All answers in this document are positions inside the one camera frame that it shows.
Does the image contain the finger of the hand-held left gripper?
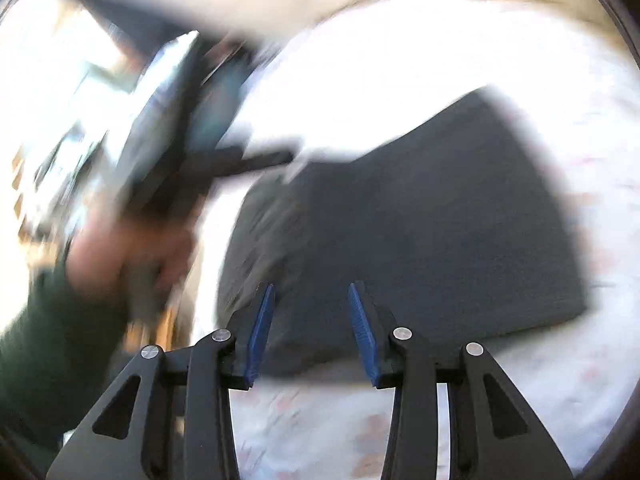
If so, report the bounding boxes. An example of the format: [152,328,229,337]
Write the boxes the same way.
[215,146,297,180]

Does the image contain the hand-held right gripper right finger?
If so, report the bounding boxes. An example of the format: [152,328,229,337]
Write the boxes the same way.
[348,281,574,480]

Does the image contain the person's left forearm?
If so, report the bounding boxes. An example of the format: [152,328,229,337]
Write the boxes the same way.
[0,259,132,453]

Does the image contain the person's left hand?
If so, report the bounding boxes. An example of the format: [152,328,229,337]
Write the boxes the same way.
[64,212,202,312]

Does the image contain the bed with floral sheet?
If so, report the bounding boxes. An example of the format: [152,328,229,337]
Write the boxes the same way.
[187,0,640,480]

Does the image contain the dark grey pants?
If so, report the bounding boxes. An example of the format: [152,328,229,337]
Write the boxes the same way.
[216,87,587,377]

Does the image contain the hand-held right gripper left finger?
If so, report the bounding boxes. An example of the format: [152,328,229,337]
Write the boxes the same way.
[46,282,276,480]

